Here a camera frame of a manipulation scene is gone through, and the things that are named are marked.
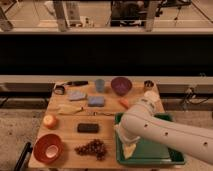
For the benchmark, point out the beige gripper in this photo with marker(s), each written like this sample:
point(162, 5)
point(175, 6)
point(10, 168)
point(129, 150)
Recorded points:
point(128, 150)

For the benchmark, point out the dark red grape bunch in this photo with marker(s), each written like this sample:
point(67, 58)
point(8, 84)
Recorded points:
point(95, 148)

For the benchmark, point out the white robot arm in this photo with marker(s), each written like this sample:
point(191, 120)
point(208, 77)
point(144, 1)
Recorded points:
point(138, 122)

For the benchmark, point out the white paper cup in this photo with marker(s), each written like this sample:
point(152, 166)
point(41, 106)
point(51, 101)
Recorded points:
point(152, 96)

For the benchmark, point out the small metal cup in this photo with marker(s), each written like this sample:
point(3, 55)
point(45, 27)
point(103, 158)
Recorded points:
point(148, 85)

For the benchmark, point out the blue plastic cup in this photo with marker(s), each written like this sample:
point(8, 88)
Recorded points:
point(100, 85)

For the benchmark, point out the green plastic tray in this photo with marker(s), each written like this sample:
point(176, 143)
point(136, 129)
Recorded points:
point(149, 153)

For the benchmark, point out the black rectangular block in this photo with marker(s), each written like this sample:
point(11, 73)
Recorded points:
point(88, 128)

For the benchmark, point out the orange carrot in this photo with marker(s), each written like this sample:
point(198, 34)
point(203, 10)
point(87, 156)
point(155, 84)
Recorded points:
point(124, 103)

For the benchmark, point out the metal fork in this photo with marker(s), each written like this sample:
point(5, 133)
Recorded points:
point(102, 113)

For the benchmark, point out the blue sponge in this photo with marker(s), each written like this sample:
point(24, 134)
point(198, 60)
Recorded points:
point(96, 101)

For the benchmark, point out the purple bowl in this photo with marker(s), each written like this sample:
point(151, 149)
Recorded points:
point(121, 85)

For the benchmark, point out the light blue folded cloth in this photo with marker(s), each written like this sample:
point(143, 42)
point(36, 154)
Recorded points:
point(76, 95)

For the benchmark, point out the orange bowl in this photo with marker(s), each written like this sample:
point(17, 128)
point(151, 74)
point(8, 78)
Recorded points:
point(48, 148)

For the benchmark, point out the orange apple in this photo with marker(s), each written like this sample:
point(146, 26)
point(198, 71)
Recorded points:
point(50, 121)

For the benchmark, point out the black chair part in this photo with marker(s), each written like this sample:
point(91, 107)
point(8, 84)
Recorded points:
point(26, 150)

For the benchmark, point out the black handled tool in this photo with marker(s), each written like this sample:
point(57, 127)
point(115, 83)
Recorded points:
point(77, 83)

